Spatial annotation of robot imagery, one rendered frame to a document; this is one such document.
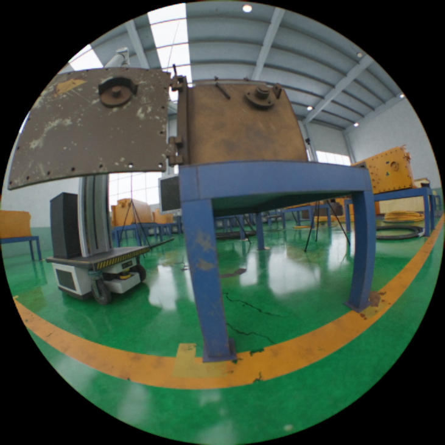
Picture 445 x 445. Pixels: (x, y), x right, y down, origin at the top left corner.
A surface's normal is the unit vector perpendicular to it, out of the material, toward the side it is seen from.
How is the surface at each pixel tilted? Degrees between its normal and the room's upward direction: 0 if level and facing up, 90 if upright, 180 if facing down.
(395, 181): 90
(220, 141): 90
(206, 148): 90
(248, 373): 0
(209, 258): 90
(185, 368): 0
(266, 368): 0
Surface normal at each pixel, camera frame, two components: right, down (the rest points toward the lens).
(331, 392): -0.11, -0.99
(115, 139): 0.55, -0.05
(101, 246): 0.99, -0.11
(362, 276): -0.99, 0.11
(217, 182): 0.05, 0.00
